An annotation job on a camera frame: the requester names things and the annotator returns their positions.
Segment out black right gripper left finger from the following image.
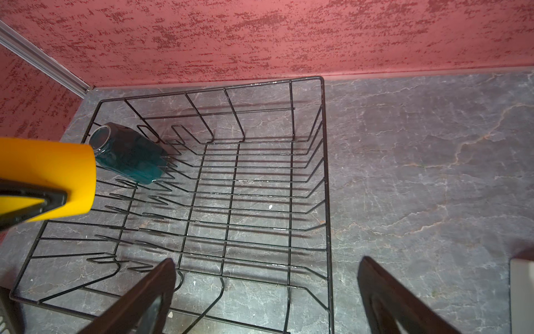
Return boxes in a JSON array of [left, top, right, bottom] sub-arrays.
[[80, 258, 177, 333]]

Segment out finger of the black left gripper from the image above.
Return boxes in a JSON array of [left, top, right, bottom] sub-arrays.
[[1, 179, 68, 231]]

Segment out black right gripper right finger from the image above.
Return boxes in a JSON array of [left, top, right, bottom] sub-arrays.
[[357, 256, 459, 333]]

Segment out yellow mug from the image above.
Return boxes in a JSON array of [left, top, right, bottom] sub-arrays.
[[1, 138, 97, 223]]

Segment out teal green cup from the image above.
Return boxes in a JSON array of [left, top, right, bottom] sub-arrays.
[[89, 122, 168, 185]]

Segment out white plastic tool with red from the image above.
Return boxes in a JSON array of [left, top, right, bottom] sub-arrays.
[[510, 258, 533, 334]]

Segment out black calculator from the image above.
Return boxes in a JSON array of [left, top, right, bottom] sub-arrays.
[[1, 287, 24, 334]]

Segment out black wire dish rack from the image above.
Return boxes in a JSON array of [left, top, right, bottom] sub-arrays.
[[12, 77, 335, 333]]

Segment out aluminium corner post left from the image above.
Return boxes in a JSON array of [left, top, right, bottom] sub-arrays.
[[1, 22, 93, 99]]

